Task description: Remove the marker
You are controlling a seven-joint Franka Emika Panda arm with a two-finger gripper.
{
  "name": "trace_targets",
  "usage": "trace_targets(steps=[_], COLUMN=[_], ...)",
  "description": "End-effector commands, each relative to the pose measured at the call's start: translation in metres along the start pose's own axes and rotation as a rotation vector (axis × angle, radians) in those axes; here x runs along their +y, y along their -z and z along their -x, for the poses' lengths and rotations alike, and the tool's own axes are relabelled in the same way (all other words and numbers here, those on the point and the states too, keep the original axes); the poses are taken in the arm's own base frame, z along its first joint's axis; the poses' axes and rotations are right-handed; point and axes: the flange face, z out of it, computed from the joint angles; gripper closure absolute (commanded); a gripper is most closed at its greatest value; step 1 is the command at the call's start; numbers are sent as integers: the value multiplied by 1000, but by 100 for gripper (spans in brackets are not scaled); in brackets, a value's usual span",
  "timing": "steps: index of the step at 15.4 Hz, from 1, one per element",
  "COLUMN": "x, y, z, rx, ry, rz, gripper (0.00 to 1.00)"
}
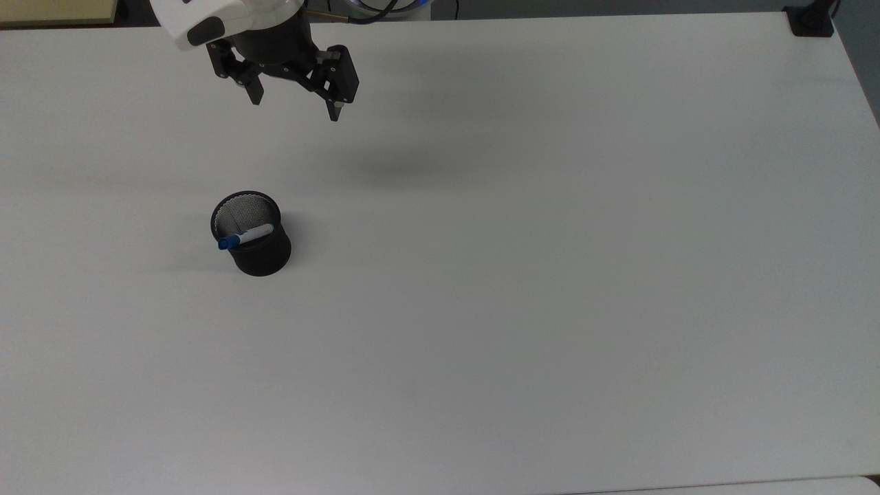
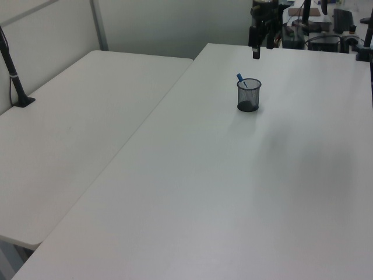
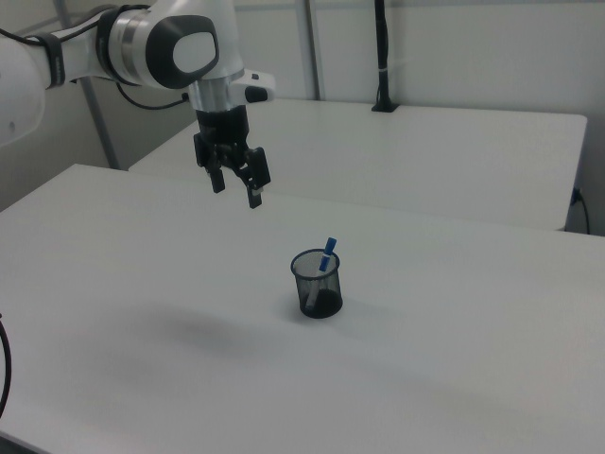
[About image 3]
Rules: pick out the blue and white marker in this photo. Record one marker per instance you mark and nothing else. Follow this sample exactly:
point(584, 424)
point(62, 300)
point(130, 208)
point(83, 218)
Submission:
point(327, 253)

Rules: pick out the black pole with clamp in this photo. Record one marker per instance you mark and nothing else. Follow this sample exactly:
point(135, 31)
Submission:
point(383, 52)

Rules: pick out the black mesh pen cup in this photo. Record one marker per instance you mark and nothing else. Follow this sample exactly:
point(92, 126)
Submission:
point(321, 295)

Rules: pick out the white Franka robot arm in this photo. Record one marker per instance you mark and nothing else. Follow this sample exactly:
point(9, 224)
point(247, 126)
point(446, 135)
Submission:
point(142, 42)

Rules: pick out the white background table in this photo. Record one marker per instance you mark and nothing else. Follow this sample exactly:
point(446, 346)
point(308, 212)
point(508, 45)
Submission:
point(402, 156)

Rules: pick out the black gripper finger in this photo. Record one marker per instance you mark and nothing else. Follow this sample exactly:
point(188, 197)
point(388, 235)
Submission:
point(217, 179)
point(259, 168)

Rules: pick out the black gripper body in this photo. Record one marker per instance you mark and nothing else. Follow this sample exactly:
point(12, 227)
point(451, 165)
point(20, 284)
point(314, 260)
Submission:
point(223, 124)

